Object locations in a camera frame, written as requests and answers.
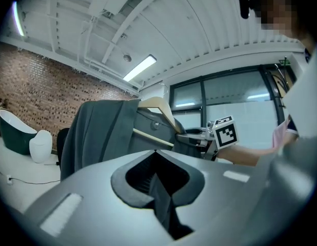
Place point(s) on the ceiling smoke detector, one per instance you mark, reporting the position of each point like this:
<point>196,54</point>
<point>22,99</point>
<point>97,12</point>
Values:
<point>127,58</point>

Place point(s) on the green exit sign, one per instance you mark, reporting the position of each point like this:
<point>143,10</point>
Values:
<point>285,61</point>

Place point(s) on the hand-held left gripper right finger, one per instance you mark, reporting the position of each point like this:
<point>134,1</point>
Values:
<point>225,196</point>

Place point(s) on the person's right forearm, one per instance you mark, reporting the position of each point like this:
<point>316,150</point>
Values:
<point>240,156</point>

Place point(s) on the large black mesh office chair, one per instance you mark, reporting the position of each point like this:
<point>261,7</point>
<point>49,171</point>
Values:
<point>63,147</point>

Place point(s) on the black head-worn camera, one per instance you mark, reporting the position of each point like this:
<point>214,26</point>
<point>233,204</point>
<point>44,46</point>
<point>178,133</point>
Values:
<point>244,5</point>

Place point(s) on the long ceiling light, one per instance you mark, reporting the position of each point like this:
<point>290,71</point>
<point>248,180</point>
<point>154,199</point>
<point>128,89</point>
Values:
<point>18,19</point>
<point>139,68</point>

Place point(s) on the grey bathrobe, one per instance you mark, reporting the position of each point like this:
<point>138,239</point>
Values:
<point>97,132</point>

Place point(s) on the white toilet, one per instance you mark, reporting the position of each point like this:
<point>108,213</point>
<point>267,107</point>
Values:
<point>40,145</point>

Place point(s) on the wooden clothes hanger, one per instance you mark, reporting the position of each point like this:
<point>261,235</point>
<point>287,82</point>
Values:
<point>158,104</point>

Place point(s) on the black framed glass partition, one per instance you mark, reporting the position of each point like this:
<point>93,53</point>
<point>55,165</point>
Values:
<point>230,91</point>

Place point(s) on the pink garment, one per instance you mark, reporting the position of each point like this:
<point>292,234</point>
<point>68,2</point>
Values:
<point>280,134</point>

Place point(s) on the dark green bathtub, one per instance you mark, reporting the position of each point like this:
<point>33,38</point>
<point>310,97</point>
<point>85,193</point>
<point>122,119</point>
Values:
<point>16,137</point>

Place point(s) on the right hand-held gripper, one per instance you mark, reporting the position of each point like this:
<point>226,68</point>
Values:
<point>225,133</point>

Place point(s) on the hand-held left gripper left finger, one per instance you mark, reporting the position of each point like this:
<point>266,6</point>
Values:
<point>84,201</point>

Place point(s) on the person's shirt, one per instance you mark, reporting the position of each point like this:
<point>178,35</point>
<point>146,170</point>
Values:
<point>307,99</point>

